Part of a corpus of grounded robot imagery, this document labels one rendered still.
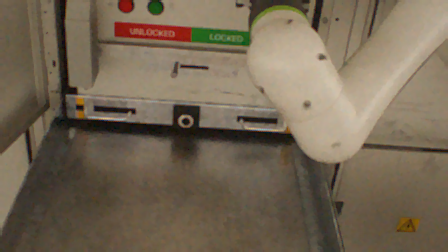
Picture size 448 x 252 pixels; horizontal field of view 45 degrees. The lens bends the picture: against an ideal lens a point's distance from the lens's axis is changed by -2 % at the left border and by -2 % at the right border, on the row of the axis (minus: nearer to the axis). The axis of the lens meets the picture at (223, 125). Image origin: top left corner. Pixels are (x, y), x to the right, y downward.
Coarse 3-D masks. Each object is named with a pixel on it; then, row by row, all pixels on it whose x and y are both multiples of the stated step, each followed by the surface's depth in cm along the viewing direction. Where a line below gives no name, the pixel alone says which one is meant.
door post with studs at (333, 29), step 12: (324, 0) 117; (336, 0) 116; (348, 0) 116; (324, 12) 118; (336, 12) 118; (348, 12) 118; (324, 24) 119; (336, 24) 119; (348, 24) 119; (324, 36) 121; (336, 36) 121; (336, 48) 122; (336, 60) 124
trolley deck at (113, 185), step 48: (96, 144) 119; (144, 144) 121; (192, 144) 122; (240, 144) 124; (288, 144) 125; (96, 192) 106; (144, 192) 107; (192, 192) 109; (240, 192) 110; (288, 192) 111; (48, 240) 94; (96, 240) 95; (144, 240) 97; (192, 240) 98; (240, 240) 99; (288, 240) 100
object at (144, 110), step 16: (80, 96) 120; (96, 96) 121; (112, 96) 121; (128, 96) 122; (96, 112) 122; (112, 112) 123; (144, 112) 122; (160, 112) 123; (208, 112) 123; (224, 112) 123; (240, 112) 123; (256, 112) 123; (272, 112) 123; (240, 128) 125
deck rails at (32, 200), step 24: (72, 120) 125; (48, 144) 111; (48, 168) 110; (312, 168) 116; (24, 192) 96; (48, 192) 104; (312, 192) 111; (24, 216) 97; (312, 216) 105; (0, 240) 85; (24, 240) 93; (312, 240) 100; (336, 240) 92
